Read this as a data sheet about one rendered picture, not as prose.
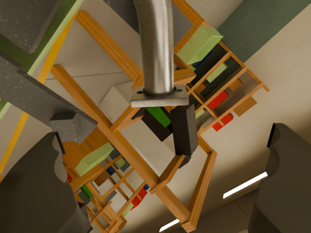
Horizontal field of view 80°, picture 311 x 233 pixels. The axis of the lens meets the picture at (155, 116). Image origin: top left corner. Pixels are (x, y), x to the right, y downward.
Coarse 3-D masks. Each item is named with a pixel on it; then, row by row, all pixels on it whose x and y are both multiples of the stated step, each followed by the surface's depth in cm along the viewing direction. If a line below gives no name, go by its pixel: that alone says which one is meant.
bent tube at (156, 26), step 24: (144, 0) 14; (168, 0) 15; (144, 24) 15; (168, 24) 15; (144, 48) 16; (168, 48) 16; (144, 72) 17; (168, 72) 17; (144, 96) 18; (168, 96) 18
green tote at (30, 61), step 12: (72, 0) 29; (60, 12) 30; (72, 12) 30; (60, 24) 30; (0, 36) 34; (48, 36) 31; (0, 48) 34; (12, 48) 34; (48, 48) 32; (24, 60) 33; (36, 60) 33; (0, 108) 36
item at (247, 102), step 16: (224, 48) 495; (192, 64) 549; (224, 64) 521; (240, 64) 489; (208, 80) 538; (240, 80) 523; (256, 80) 484; (224, 96) 533; (224, 112) 534; (240, 112) 526; (208, 128) 565
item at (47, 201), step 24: (48, 144) 10; (24, 168) 8; (48, 168) 8; (0, 192) 7; (24, 192) 7; (48, 192) 7; (72, 192) 7; (0, 216) 6; (24, 216) 6; (48, 216) 6; (72, 216) 6
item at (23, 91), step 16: (0, 64) 22; (16, 64) 23; (0, 80) 23; (16, 80) 23; (32, 80) 24; (0, 96) 24; (16, 96) 24; (32, 96) 24; (48, 96) 24; (32, 112) 25; (48, 112) 25; (64, 112) 26; (80, 112) 26; (64, 128) 25; (80, 128) 27
